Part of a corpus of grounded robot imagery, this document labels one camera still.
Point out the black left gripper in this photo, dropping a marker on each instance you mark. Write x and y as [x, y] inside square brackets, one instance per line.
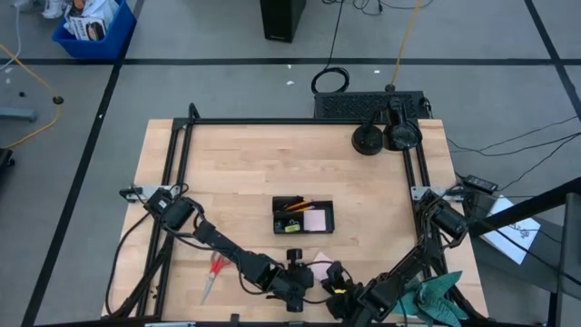
[292, 281]

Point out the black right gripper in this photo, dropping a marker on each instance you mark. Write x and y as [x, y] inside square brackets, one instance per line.
[347, 302]

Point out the pink sticky sheet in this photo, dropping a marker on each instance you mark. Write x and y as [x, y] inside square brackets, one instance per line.
[321, 268]

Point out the pink sticky note pad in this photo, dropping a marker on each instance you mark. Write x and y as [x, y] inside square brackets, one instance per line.
[314, 220]

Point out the black binder clip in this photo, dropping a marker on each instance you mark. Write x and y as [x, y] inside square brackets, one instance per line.
[294, 222]
[279, 224]

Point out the orange pencil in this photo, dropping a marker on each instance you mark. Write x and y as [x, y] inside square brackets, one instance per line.
[299, 204]
[305, 209]

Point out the black mesh desk organizer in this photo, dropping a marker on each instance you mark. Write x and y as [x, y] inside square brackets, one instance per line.
[283, 212]

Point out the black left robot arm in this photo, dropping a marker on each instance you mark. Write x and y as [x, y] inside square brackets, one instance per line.
[227, 247]

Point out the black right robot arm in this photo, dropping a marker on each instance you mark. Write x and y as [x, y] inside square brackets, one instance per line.
[408, 268]

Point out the teal patterned cloth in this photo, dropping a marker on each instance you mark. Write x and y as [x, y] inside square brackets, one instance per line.
[436, 295]

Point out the silver bar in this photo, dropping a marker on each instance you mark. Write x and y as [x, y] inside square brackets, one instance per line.
[170, 324]

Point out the black vented computer case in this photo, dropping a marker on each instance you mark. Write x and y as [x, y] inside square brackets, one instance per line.
[345, 105]

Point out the black power adapter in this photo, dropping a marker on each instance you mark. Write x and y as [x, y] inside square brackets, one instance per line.
[481, 183]

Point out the white paper sheet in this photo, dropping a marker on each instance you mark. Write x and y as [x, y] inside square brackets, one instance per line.
[513, 231]

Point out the dark grey panel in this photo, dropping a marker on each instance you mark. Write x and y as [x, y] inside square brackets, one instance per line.
[573, 254]

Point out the black computer tower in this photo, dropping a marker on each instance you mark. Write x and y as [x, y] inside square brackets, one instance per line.
[281, 20]

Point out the round black floor socket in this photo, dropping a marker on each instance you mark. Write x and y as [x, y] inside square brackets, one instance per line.
[57, 99]

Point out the blue plastic bin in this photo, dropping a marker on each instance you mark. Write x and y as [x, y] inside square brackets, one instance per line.
[104, 45]

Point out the white printed carton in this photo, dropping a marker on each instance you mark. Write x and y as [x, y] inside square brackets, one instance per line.
[88, 28]

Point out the grey metal bar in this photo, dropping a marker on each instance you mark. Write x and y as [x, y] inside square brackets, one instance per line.
[18, 113]

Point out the white papers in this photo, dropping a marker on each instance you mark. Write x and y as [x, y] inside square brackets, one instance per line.
[97, 9]

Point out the white crumpled cloth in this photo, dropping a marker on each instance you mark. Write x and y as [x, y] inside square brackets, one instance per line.
[54, 8]

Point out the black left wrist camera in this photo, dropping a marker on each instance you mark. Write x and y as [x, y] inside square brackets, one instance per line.
[294, 255]

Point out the black aluminium table frame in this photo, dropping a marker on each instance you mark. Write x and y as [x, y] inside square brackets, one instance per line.
[295, 121]

